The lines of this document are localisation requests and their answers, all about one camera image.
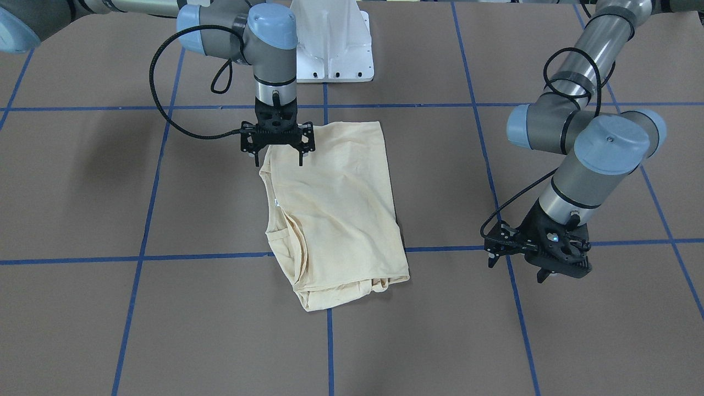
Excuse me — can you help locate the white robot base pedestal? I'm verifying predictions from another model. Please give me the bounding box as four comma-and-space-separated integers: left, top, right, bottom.
290, 1, 375, 84

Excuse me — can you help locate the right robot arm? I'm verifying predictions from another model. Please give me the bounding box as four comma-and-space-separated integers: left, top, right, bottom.
1, 1, 315, 160

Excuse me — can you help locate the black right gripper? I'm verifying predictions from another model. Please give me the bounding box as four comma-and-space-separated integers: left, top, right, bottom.
240, 102, 315, 167

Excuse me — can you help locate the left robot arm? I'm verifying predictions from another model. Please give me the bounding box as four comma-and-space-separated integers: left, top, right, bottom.
480, 1, 702, 283

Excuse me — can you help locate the cream long-sleeve printed shirt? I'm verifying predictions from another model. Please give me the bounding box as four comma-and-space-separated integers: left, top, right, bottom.
259, 121, 410, 312

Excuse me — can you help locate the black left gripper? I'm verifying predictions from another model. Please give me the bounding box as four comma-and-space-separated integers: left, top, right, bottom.
483, 200, 593, 284

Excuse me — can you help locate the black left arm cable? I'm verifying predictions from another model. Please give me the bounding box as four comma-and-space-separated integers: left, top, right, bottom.
480, 46, 617, 238

